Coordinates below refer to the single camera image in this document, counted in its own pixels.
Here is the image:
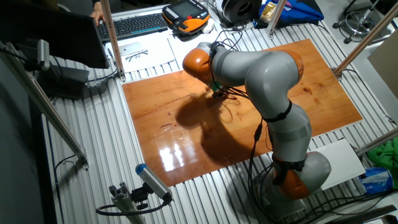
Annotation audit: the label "white flat plate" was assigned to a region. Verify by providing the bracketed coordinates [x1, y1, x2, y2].
[306, 138, 366, 190]

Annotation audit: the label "blue cloth bag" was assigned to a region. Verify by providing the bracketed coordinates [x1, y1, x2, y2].
[253, 0, 325, 29]

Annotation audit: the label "black framed glasses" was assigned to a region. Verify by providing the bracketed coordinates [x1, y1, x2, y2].
[125, 49, 149, 63]

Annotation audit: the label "low aluminium frame beam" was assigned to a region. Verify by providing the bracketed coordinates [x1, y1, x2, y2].
[355, 127, 398, 156]

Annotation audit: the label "white computer mouse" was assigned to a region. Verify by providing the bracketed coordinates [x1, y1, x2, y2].
[201, 17, 215, 34]

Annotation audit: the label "white paper sheet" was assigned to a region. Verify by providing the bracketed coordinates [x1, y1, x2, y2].
[167, 29, 231, 70]
[105, 32, 176, 74]

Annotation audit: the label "slim aluminium frame post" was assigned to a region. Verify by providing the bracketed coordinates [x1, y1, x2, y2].
[266, 0, 287, 40]

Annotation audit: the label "blue tissue pack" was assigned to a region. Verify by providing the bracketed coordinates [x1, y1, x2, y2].
[359, 167, 394, 194]

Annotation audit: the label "person's hand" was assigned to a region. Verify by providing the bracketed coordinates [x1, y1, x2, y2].
[89, 1, 105, 26]

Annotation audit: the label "orange black teach pendant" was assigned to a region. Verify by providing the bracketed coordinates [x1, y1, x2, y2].
[161, 0, 211, 34]

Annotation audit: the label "metal stool base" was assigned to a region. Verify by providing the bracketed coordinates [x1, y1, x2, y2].
[331, 0, 392, 45]

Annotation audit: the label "short aluminium profile stand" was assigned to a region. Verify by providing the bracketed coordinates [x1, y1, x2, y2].
[108, 182, 147, 224]

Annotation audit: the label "black monitor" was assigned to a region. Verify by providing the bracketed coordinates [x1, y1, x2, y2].
[0, 0, 110, 69]

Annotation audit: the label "cardboard sheet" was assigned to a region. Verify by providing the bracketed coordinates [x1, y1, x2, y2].
[368, 29, 398, 100]

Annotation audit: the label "green cloth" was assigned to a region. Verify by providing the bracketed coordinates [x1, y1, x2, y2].
[366, 139, 398, 189]

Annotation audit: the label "grey camera on frame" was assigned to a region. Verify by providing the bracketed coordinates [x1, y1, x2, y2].
[36, 39, 51, 72]

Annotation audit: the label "black keyboard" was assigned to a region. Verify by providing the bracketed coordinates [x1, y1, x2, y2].
[97, 12, 169, 43]

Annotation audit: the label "silver smartphone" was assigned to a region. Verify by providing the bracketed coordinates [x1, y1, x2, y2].
[118, 42, 143, 56]

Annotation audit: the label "grey camera with blue end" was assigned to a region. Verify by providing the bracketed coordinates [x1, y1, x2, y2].
[135, 163, 174, 202]

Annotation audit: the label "orange-brown wooden board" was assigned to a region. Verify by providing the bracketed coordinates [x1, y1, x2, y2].
[122, 38, 364, 187]

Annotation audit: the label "gold wrapped packet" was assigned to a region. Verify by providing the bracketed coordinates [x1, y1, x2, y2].
[259, 1, 277, 24]

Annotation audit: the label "long aluminium frame beam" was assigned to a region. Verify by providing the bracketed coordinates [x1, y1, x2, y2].
[0, 42, 90, 170]

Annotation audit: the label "black box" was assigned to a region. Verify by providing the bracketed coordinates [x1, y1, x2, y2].
[37, 63, 90, 100]

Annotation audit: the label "slanted aluminium frame post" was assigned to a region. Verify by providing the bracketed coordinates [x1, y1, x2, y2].
[331, 1, 398, 81]

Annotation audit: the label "upright aluminium frame post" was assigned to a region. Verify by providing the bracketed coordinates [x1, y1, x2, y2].
[99, 0, 126, 82]

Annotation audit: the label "black camera cable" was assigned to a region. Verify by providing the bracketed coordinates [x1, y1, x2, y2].
[95, 198, 171, 217]

